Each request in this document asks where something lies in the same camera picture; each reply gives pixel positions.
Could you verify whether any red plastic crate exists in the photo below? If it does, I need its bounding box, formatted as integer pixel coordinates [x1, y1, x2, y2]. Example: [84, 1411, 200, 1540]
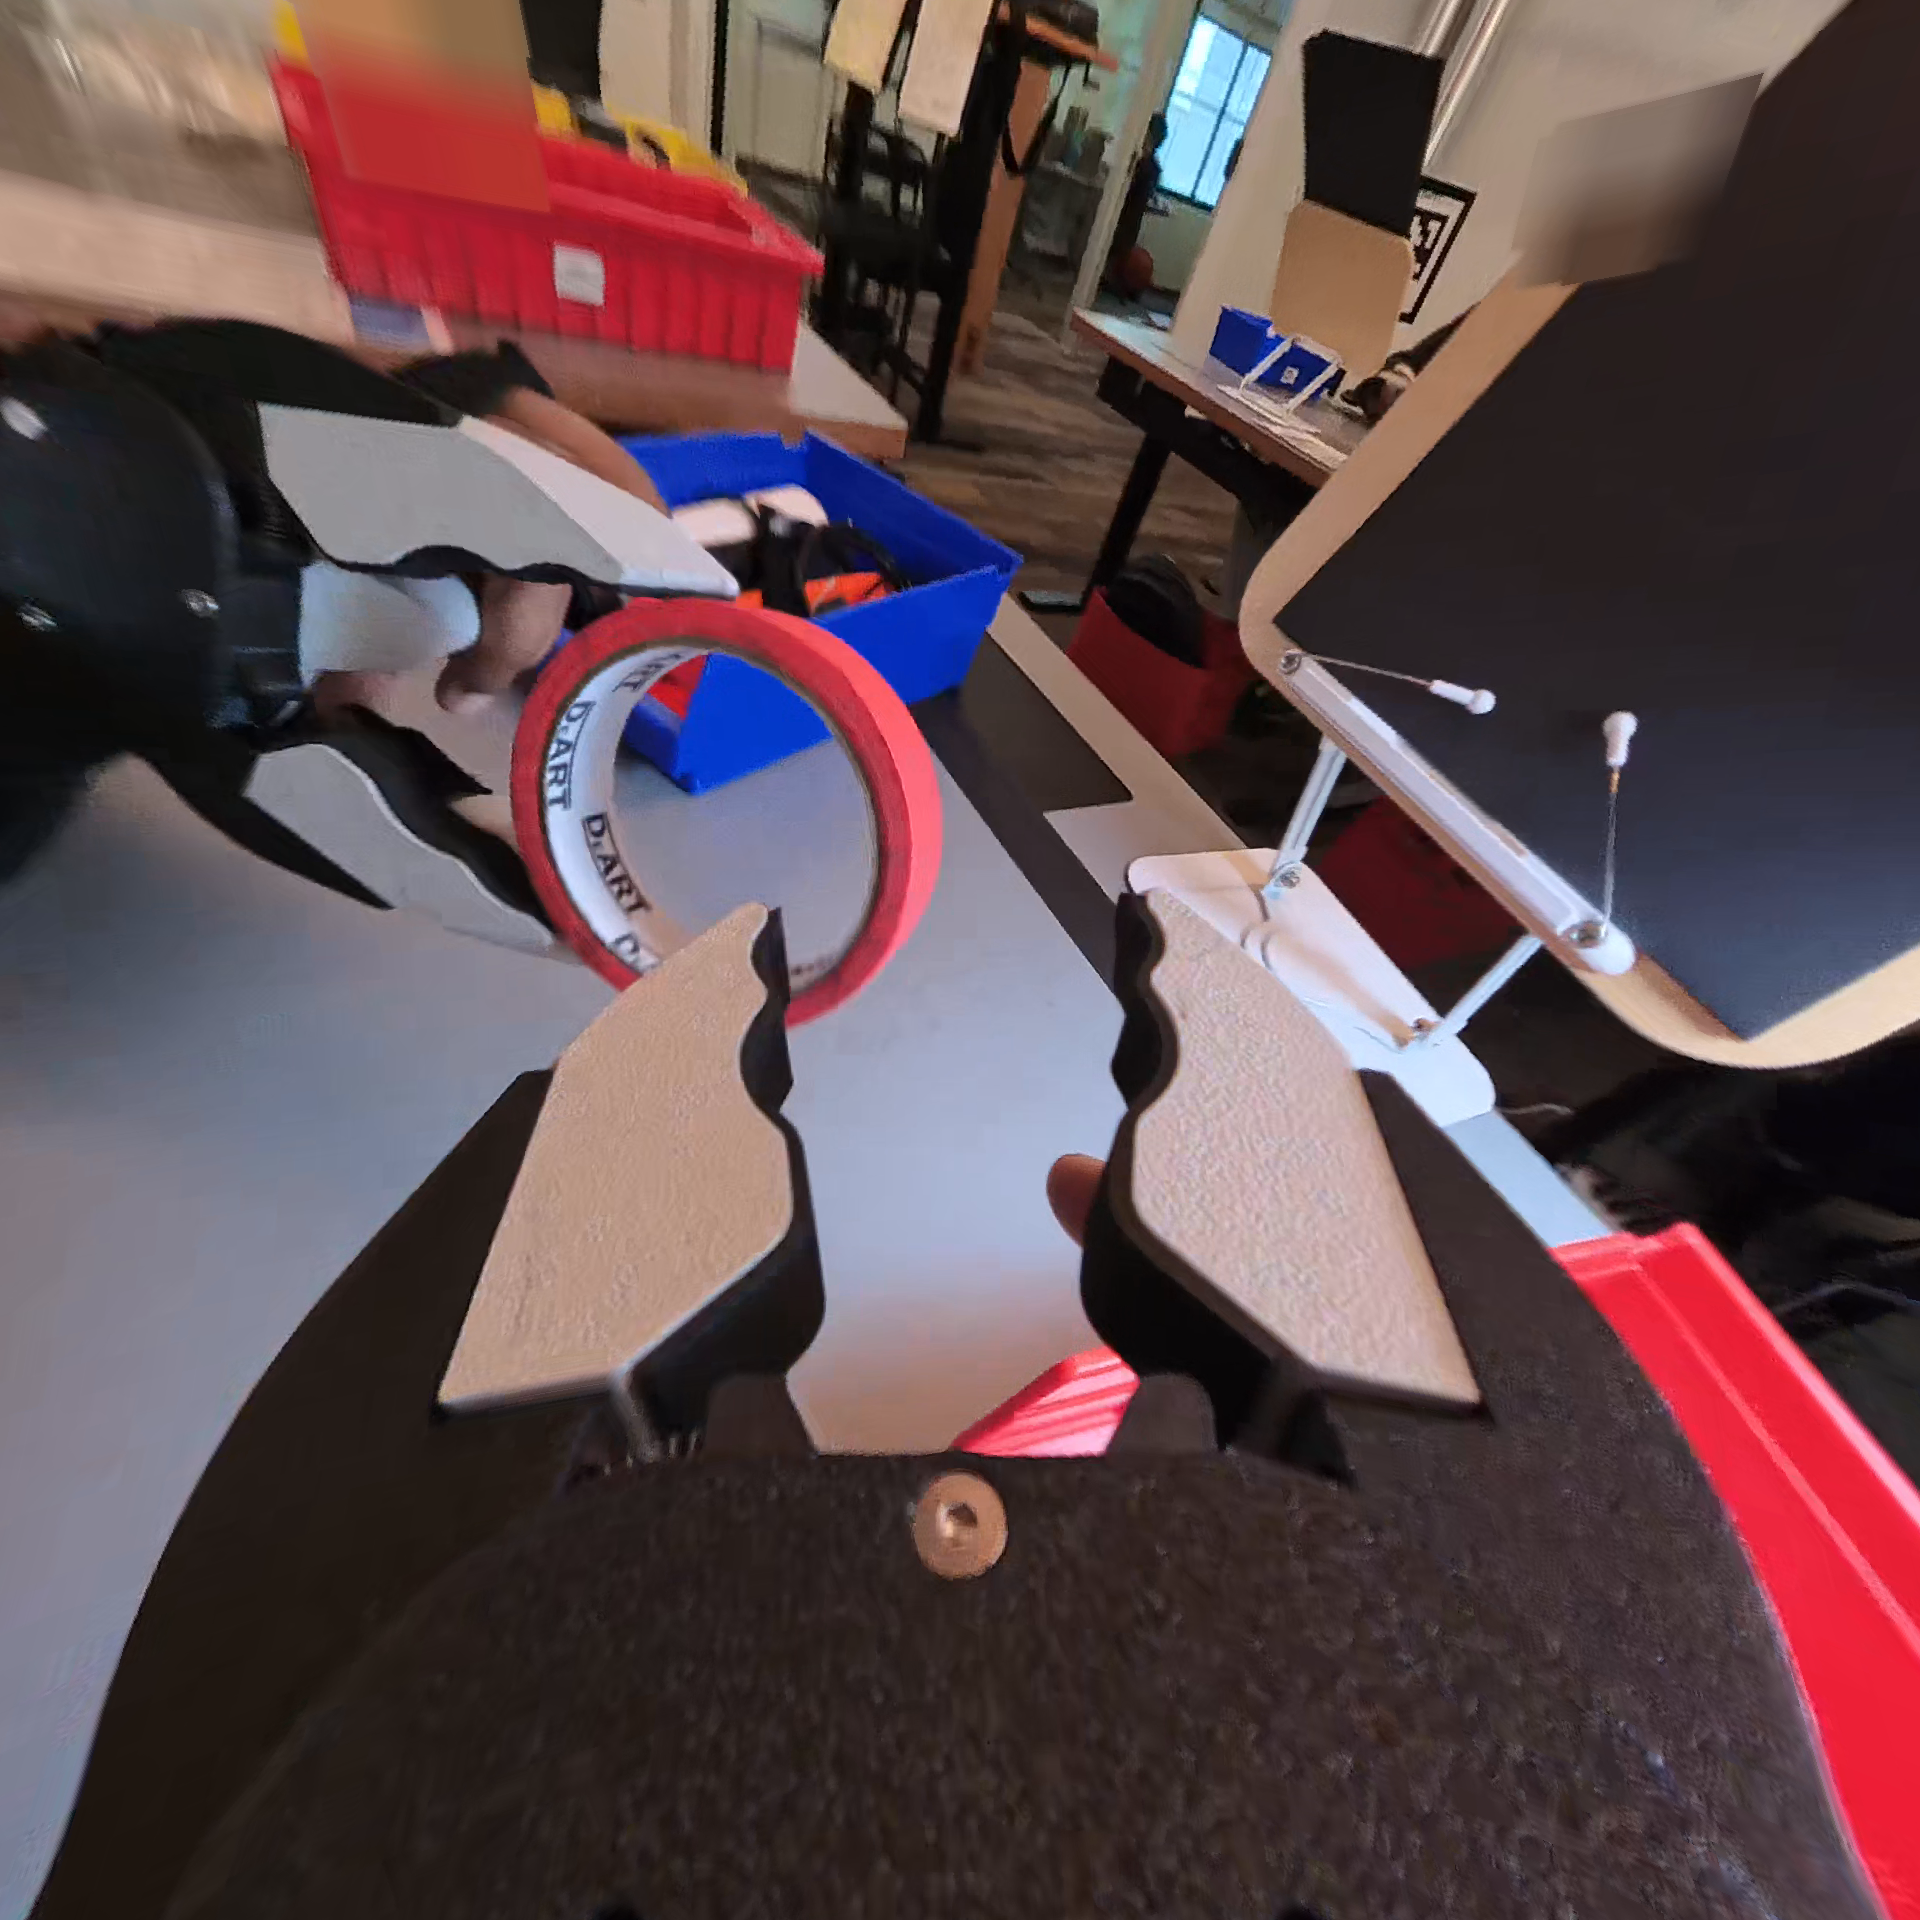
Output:
[269, 59, 825, 377]

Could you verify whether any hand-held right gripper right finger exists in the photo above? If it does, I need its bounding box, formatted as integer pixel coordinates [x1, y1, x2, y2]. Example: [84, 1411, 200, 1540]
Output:
[1076, 892, 1487, 1421]

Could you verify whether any red plastic bin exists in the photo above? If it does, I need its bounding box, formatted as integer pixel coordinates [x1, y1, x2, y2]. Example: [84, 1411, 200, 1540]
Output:
[953, 1223, 1920, 1920]

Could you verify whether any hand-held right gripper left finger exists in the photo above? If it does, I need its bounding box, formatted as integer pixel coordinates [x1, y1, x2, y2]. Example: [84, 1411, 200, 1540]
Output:
[439, 903, 825, 1417]

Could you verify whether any black board on stand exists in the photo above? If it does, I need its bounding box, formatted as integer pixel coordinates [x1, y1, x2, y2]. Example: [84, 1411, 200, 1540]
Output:
[1123, 279, 1920, 1127]

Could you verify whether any white tube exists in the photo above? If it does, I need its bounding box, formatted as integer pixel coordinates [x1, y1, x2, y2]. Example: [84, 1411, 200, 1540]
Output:
[672, 484, 829, 550]

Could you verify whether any whiteboard easel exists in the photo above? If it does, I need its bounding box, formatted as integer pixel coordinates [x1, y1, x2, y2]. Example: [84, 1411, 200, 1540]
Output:
[819, 0, 1119, 438]

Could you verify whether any wooden office desk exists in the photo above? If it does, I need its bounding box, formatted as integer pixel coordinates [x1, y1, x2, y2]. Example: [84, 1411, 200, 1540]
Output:
[1073, 307, 1369, 603]

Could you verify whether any fiducial marker sign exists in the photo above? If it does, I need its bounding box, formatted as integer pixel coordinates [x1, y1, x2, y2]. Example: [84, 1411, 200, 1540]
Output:
[1400, 174, 1482, 329]

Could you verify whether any black cable bundle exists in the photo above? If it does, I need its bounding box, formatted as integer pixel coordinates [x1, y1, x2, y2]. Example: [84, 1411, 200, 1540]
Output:
[741, 506, 919, 619]

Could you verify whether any blue plastic bin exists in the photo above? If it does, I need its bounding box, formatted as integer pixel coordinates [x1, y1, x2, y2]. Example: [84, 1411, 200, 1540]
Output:
[618, 430, 1026, 798]

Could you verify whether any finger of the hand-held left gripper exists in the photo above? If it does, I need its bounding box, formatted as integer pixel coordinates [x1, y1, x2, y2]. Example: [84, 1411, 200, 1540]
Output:
[150, 701, 580, 962]
[255, 402, 741, 599]

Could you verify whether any red tape roll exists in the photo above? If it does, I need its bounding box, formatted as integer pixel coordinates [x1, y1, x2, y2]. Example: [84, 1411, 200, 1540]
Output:
[513, 597, 950, 1030]

